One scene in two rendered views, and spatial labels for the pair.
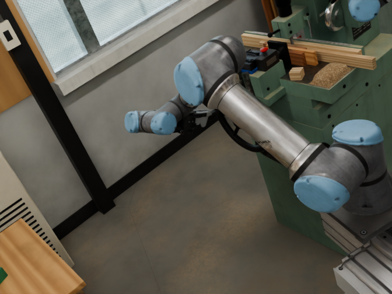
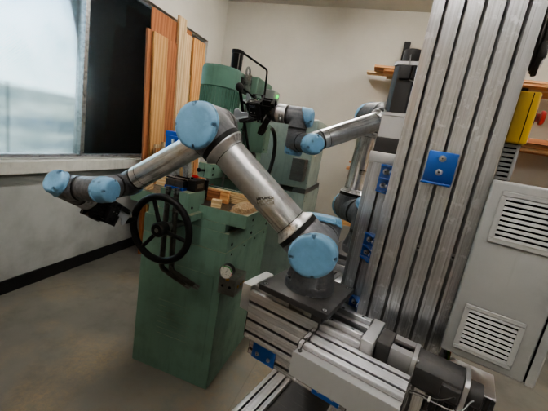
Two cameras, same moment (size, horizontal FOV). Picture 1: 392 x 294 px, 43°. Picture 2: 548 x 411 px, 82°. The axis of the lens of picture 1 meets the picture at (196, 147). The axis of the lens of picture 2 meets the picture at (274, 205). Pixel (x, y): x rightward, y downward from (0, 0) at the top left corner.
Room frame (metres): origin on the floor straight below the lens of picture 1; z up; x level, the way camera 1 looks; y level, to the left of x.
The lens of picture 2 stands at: (0.47, 0.37, 1.24)
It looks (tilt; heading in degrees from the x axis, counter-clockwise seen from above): 12 degrees down; 314
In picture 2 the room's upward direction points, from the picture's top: 10 degrees clockwise
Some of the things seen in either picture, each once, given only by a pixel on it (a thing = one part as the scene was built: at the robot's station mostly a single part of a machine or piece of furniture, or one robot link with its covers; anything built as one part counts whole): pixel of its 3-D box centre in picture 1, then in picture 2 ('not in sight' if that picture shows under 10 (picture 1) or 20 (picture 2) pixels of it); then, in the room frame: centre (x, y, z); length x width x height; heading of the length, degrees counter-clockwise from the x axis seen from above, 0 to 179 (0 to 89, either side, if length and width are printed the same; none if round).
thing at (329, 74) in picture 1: (329, 71); (244, 206); (1.53, -0.53, 0.92); 0.14 x 0.09 x 0.04; 118
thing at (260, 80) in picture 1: (259, 76); (183, 198); (1.70, -0.32, 0.91); 0.15 x 0.14 x 0.09; 28
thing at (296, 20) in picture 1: (291, 23); (211, 171); (1.79, -0.51, 1.03); 0.14 x 0.07 x 0.09; 118
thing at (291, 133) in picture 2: not in sight; (296, 141); (1.35, -0.60, 1.24); 0.11 x 0.08 x 0.11; 157
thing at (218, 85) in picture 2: not in sight; (218, 103); (1.78, -0.50, 1.35); 0.18 x 0.18 x 0.31
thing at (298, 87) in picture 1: (277, 74); (192, 205); (1.74, -0.40, 0.87); 0.61 x 0.30 x 0.06; 28
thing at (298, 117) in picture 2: not in sight; (299, 117); (1.36, -0.61, 1.34); 0.11 x 0.08 x 0.09; 28
